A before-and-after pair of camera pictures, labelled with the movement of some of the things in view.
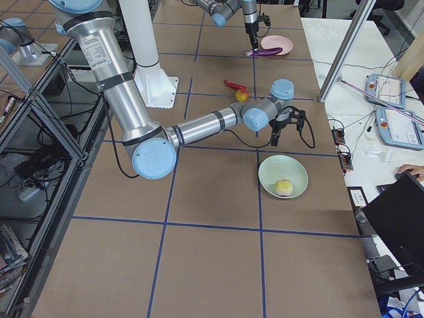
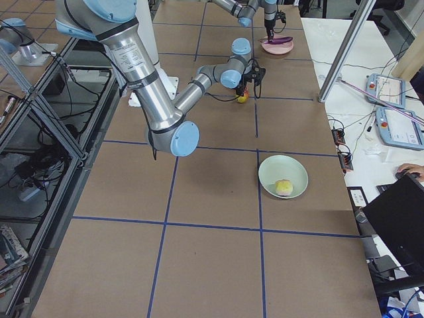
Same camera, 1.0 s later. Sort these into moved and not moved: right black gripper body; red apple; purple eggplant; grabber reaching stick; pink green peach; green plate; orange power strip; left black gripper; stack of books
Moved: left black gripper; right black gripper body; purple eggplant
Not moved: green plate; orange power strip; red apple; stack of books; grabber reaching stick; pink green peach
